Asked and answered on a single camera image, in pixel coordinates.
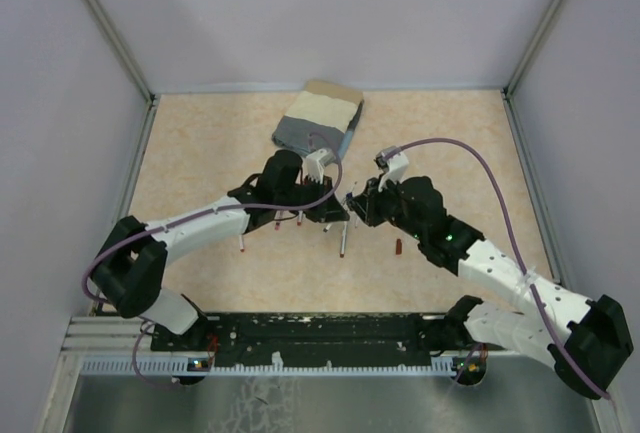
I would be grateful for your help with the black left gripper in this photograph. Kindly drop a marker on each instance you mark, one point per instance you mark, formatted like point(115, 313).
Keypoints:
point(327, 210)

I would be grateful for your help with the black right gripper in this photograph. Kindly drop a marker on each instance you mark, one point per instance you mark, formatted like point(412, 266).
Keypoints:
point(367, 203)

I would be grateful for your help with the white brown-end marker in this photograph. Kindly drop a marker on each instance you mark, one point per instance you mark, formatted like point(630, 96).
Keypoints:
point(343, 243)

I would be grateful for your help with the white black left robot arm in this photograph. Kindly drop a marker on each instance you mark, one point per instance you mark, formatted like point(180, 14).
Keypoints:
point(129, 269)

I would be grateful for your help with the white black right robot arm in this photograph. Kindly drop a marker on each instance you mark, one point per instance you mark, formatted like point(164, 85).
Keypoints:
point(585, 341)

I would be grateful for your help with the folded grey beige cloth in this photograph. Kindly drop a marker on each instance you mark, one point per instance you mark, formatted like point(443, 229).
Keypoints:
point(322, 114)

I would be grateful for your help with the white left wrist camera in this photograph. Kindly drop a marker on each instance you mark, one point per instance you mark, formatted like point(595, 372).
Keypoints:
point(314, 164)

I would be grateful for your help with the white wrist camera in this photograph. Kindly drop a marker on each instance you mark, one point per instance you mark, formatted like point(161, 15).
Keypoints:
point(393, 163)
point(314, 164)

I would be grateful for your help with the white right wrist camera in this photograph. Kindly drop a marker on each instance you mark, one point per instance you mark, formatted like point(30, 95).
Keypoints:
point(393, 163)

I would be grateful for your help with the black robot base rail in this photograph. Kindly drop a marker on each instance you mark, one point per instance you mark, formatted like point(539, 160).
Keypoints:
point(306, 340)

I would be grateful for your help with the aluminium frame post right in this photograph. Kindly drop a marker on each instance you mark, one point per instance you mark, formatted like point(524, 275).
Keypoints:
point(544, 27)

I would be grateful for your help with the aluminium frame post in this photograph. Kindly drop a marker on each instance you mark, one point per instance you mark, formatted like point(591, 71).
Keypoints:
point(544, 27)
point(116, 41)

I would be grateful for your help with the aluminium frame post left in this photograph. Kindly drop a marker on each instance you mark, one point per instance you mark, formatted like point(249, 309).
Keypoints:
point(116, 41)

